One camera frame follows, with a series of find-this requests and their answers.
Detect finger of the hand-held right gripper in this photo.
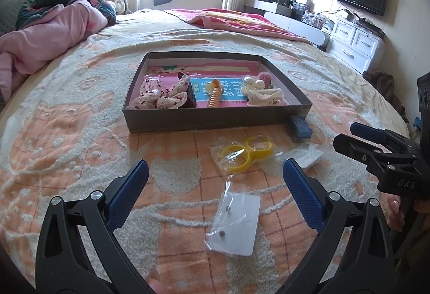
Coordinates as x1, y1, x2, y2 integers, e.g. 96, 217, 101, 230
333, 134, 418, 174
350, 123, 417, 147

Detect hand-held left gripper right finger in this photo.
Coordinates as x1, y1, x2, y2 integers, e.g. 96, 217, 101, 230
279, 158, 395, 294

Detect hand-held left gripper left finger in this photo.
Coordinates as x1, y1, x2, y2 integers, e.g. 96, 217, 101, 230
35, 159, 158, 294

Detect white packet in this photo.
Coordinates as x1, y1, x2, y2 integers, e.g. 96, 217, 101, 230
275, 143, 324, 170

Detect small blue box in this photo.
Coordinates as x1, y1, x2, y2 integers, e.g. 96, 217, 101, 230
288, 115, 313, 142

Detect stud earring card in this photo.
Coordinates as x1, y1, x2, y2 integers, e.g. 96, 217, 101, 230
206, 181, 261, 256

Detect yellow bangles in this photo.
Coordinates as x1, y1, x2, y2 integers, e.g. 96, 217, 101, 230
210, 135, 277, 175

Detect polka dot fabric scrunchie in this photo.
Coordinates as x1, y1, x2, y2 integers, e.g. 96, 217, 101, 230
126, 74, 190, 110

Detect cream hair claw clip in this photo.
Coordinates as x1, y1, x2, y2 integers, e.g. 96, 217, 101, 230
248, 87, 284, 107

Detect dark cardboard box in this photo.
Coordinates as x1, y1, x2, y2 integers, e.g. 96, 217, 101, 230
123, 51, 312, 134

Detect brown hair claw clip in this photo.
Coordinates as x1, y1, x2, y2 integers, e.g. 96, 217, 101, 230
186, 78, 198, 108

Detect orange spiral hair tie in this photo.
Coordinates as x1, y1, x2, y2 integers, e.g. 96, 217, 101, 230
206, 79, 223, 109

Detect person's right forearm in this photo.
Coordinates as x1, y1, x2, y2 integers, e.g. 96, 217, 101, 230
393, 210, 430, 294

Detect person's right hand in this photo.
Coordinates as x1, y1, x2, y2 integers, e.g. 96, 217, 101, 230
386, 195, 430, 233

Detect person's left hand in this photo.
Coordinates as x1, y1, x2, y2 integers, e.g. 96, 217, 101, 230
147, 269, 166, 294

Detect dark brown fur cloth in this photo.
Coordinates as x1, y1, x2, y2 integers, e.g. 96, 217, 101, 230
363, 70, 409, 123

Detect cream orange bedspread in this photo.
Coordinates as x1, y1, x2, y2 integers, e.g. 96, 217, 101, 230
0, 10, 410, 294

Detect white drawer cabinet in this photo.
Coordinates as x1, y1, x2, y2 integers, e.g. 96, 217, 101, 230
327, 17, 385, 74

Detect black set-top box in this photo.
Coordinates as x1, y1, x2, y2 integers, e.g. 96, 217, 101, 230
353, 19, 385, 39

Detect white desk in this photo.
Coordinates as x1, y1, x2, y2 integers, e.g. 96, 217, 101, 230
245, 0, 331, 53

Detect pink book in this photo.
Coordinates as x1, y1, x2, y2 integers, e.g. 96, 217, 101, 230
148, 62, 286, 110

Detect pink red blanket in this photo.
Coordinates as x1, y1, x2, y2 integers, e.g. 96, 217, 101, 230
166, 8, 314, 44

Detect pink quilt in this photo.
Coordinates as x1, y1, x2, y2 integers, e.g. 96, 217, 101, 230
0, 0, 110, 103

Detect grey quilted headboard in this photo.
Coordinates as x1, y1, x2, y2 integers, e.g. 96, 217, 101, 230
0, 0, 34, 37

